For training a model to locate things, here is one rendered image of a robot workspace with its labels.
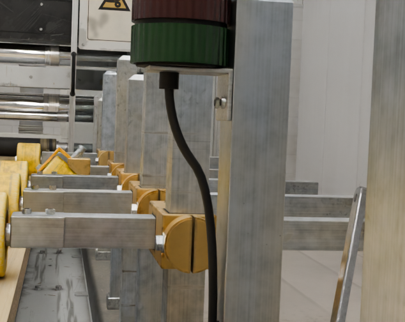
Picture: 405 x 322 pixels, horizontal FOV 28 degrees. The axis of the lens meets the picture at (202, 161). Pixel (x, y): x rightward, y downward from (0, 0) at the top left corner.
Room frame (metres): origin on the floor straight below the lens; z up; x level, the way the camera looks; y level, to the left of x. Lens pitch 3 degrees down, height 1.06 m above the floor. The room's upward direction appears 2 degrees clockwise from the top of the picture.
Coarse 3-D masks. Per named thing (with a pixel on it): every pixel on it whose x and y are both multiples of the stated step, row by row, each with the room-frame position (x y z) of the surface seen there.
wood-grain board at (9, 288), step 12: (12, 252) 0.88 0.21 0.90; (24, 252) 0.89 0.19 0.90; (12, 264) 0.81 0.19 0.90; (24, 264) 0.88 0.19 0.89; (12, 276) 0.75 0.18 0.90; (0, 288) 0.70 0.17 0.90; (12, 288) 0.70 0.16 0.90; (0, 300) 0.66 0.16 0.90; (12, 300) 0.66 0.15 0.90; (0, 312) 0.62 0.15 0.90; (12, 312) 0.66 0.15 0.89
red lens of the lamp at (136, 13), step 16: (144, 0) 0.47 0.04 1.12; (160, 0) 0.46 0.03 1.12; (176, 0) 0.46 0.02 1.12; (192, 0) 0.46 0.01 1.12; (208, 0) 0.46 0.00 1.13; (224, 0) 0.47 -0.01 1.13; (144, 16) 0.47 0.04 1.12; (160, 16) 0.46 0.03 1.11; (176, 16) 0.46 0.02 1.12; (192, 16) 0.46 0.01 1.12; (208, 16) 0.46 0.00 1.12; (224, 16) 0.47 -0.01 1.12
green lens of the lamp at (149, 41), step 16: (144, 32) 0.47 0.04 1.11; (160, 32) 0.46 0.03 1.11; (176, 32) 0.46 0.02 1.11; (192, 32) 0.46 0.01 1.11; (208, 32) 0.46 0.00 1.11; (224, 32) 0.47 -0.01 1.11; (144, 48) 0.47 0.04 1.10; (160, 48) 0.46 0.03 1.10; (176, 48) 0.46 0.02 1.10; (192, 48) 0.46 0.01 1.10; (208, 48) 0.46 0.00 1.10; (224, 48) 0.47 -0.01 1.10; (224, 64) 0.48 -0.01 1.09
